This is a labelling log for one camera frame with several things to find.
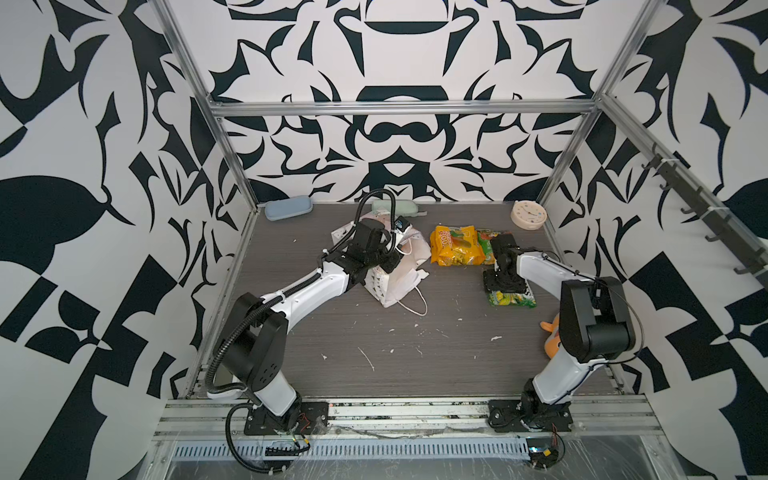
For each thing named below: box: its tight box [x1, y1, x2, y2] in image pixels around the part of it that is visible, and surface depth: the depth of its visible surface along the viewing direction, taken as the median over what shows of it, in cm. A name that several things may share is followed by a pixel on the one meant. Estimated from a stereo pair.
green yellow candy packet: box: [488, 280, 537, 309], surface depth 94 cm
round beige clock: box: [510, 200, 547, 231], surface depth 117 cm
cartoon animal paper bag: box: [331, 212, 432, 316], surface depth 91 cm
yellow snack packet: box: [430, 225, 485, 266], surface depth 104 cm
